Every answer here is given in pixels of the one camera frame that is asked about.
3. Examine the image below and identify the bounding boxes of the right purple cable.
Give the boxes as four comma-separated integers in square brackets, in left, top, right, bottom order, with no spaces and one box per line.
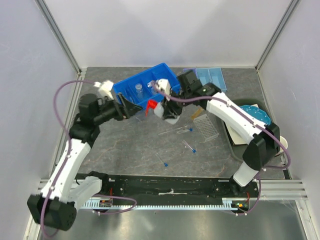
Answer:
[151,81,292,216]

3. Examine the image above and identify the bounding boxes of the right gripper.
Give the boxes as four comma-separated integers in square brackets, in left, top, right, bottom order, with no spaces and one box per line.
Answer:
[161,88,193,119]

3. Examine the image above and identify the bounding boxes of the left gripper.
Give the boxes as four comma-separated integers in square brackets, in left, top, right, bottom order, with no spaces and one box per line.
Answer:
[93,92,143,125]

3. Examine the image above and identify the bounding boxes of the purple cable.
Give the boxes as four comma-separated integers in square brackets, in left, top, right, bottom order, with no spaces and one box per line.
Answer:
[41,79,138,238]
[151,81,292,216]

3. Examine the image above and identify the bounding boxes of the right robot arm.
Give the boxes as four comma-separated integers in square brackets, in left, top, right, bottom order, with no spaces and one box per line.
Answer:
[154,70,280,197]

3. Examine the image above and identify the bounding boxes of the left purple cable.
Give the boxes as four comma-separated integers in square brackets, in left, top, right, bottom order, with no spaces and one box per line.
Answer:
[41,79,138,238]

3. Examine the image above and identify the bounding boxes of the red cap wash bottle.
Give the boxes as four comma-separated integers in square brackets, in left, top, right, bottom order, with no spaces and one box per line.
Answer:
[145,99,180,125]

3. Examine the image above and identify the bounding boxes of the pink mug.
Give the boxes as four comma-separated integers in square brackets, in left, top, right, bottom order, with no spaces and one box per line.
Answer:
[275,136,288,157]

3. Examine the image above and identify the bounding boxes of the purple small tray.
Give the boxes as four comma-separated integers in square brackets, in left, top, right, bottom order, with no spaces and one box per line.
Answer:
[183,68,196,73]

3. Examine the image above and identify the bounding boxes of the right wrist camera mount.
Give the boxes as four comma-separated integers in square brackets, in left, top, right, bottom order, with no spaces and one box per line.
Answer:
[153,78,171,98]

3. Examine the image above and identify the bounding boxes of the blue safety goggles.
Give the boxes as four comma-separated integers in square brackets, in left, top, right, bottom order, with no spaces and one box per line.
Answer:
[124,88,136,105]

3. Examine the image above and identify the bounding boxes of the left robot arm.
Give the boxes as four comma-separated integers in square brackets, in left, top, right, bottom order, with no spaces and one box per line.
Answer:
[27,93,143,231]

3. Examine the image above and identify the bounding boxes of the blue dotted plate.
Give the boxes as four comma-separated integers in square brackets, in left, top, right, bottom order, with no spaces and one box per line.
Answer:
[240,104,272,125]

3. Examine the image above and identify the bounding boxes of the clear glass jar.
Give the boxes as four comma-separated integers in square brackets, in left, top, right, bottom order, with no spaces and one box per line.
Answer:
[135,83,148,102]

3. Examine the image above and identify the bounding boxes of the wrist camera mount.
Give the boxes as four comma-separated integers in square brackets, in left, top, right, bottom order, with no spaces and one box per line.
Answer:
[93,80,114,100]
[153,78,171,98]

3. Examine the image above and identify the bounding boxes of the light blue middle tray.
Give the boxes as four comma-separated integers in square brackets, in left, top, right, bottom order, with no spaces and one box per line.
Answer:
[195,68,212,86]

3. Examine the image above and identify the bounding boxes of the clear well plate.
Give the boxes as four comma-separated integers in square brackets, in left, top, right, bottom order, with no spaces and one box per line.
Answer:
[193,114,219,142]

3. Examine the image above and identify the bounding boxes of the light blue right tray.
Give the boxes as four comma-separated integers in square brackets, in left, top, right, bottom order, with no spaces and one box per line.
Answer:
[208,67,227,93]

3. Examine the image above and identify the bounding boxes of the blue divided plastic bin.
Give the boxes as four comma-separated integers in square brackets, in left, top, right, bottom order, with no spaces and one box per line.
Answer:
[113,63,180,108]

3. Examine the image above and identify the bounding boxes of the dark green tray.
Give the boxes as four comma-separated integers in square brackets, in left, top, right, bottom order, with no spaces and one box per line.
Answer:
[219,98,272,162]

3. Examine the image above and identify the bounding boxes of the glass flask white stopper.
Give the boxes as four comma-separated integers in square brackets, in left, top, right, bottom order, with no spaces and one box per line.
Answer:
[147,80,160,96]

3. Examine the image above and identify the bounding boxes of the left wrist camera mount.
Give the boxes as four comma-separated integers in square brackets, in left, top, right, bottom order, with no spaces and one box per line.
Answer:
[93,80,114,100]

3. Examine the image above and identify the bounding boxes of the light blue tray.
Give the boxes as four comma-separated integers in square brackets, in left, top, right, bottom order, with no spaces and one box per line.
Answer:
[208,67,227,93]
[195,68,212,86]

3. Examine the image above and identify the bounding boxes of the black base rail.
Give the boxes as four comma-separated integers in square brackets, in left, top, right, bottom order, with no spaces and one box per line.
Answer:
[75,171,259,207]

